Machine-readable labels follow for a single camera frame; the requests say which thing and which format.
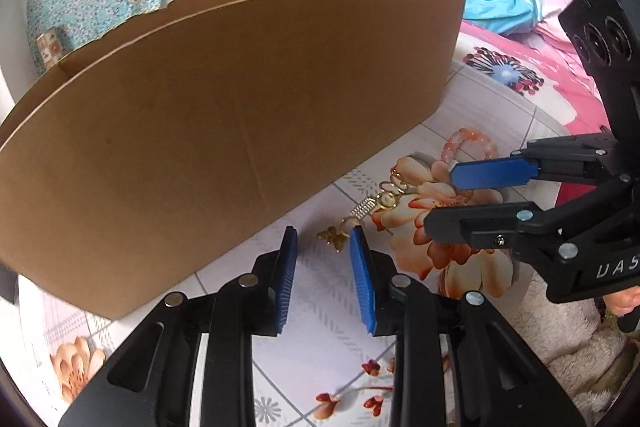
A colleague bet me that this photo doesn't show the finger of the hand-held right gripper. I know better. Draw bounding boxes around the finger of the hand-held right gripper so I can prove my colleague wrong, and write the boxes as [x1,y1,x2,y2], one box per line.
[450,132,622,191]
[424,173,634,259]

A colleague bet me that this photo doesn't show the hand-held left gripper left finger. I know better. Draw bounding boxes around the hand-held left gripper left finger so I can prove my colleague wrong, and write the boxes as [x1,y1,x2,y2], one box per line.
[59,227,299,427]

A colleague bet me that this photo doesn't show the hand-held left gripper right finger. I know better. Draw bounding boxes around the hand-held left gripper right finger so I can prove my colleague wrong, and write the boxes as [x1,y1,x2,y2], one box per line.
[349,227,586,427]

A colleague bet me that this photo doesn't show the orange bead bracelet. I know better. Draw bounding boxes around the orange bead bracelet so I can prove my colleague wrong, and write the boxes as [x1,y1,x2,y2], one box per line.
[431,128,499,170]

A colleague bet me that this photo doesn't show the gold butterfly pendant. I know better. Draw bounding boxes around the gold butterfly pendant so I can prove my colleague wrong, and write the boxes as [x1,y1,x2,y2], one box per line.
[317,227,348,254]

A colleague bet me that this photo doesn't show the gold chain bracelet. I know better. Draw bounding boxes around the gold chain bracelet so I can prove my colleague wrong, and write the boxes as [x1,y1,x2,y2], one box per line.
[341,179,418,228]

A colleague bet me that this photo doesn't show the brown cardboard box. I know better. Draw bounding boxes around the brown cardboard box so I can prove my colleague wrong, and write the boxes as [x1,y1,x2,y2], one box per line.
[0,0,467,320]

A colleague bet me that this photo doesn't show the person's right hand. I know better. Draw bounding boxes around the person's right hand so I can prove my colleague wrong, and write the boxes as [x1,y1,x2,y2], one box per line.
[602,285,640,333]

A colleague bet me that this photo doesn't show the pink floral blanket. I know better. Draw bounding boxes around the pink floral blanket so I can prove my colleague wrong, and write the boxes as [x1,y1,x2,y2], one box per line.
[440,0,618,208]

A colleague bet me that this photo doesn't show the grey plaid floral mat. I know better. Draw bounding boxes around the grey plaid floral mat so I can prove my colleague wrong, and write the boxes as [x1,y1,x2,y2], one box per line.
[15,57,566,427]

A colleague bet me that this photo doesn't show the white fleece blanket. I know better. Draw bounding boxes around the white fleece blanket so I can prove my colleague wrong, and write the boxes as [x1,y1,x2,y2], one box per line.
[520,267,640,408]

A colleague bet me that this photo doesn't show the small patterned box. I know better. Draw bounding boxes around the small patterned box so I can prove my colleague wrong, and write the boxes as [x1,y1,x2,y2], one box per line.
[36,29,68,72]

